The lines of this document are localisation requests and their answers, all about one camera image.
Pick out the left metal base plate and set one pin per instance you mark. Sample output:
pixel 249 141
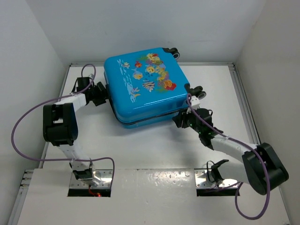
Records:
pixel 101 179

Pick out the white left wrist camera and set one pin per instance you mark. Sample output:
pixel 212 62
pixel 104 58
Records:
pixel 92 76

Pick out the blue suitcase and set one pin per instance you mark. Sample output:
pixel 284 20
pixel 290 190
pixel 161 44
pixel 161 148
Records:
pixel 147 86

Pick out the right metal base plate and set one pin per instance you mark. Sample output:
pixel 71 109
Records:
pixel 202 181

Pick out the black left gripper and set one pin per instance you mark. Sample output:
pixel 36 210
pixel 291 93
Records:
pixel 103 93

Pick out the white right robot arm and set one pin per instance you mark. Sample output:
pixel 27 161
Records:
pixel 258 164

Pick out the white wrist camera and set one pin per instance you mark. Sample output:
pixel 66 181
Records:
pixel 193 103
pixel 92 76

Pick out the metal base plate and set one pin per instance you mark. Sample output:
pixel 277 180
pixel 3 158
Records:
pixel 202 181
pixel 101 179

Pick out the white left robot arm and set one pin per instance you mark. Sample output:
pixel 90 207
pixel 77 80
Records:
pixel 61 130

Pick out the aluminium table frame rail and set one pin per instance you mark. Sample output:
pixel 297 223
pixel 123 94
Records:
pixel 20 198

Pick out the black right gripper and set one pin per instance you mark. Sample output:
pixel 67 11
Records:
pixel 180 119

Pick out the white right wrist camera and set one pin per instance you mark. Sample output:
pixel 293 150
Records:
pixel 193 103

